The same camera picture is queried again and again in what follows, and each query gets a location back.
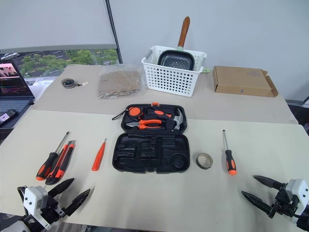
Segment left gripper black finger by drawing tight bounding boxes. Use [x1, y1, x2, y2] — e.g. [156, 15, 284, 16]
[63, 188, 91, 217]
[47, 178, 75, 198]

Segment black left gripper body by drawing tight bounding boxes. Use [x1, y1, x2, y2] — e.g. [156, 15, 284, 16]
[40, 193, 67, 224]

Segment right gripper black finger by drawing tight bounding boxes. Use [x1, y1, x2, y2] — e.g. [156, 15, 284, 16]
[253, 175, 288, 192]
[241, 190, 279, 218]

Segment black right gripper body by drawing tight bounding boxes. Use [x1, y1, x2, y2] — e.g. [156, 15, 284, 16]
[270, 187, 301, 219]

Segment Phillips screwdriver orange black handle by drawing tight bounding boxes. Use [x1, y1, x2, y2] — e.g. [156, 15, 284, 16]
[35, 131, 70, 181]

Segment orange black utility knife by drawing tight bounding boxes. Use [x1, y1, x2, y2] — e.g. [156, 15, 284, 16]
[44, 140, 77, 186]

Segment orange test pen screwdriver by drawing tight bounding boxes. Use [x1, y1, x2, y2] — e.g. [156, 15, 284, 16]
[91, 138, 108, 172]

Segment flathead screwdriver orange black handle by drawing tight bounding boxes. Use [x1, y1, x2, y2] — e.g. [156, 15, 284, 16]
[222, 130, 238, 176]

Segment dark tape roll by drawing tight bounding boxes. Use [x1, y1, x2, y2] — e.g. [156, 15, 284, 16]
[196, 152, 214, 170]

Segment black plastic tool case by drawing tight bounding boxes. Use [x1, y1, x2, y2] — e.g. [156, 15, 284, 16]
[112, 102, 191, 174]

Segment dark side furniture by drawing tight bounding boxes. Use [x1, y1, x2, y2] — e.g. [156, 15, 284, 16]
[286, 95, 309, 136]

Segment small round dark object tagged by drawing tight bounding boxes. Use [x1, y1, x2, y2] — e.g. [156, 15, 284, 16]
[60, 78, 89, 89]

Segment orange black tape measure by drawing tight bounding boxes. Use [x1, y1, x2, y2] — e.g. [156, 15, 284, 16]
[112, 106, 145, 121]

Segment brown cardboard box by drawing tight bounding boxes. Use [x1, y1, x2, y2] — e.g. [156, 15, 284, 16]
[212, 65, 279, 98]

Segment open laptop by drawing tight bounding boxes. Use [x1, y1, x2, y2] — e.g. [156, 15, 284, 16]
[0, 59, 36, 129]

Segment clear bag with brown contents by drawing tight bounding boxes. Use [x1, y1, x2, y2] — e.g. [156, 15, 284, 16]
[97, 64, 145, 100]

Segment white perforated plastic basket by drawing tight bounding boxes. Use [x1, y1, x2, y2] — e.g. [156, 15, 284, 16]
[141, 45, 208, 98]

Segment grey roller blind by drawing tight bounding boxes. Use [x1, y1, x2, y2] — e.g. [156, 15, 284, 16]
[0, 0, 117, 54]

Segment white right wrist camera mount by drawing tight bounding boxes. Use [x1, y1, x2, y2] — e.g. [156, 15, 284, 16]
[285, 178, 309, 224]

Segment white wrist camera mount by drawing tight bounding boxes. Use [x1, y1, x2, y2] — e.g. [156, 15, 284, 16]
[23, 185, 52, 232]
[285, 178, 309, 224]

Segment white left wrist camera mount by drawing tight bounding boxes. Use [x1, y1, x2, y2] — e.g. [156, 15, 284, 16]
[23, 185, 52, 232]

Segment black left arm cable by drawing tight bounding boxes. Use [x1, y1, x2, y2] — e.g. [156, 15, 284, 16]
[16, 186, 27, 213]

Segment orange handled pliers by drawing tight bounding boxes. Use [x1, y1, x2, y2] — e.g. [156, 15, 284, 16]
[125, 119, 164, 131]

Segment claw hammer black orange handle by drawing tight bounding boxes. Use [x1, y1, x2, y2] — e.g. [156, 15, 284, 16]
[145, 107, 186, 132]

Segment dark window frame post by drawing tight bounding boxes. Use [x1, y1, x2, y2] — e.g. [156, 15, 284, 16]
[105, 0, 123, 65]

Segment square black pan brown handle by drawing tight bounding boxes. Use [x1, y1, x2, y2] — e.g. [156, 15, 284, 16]
[157, 16, 196, 71]

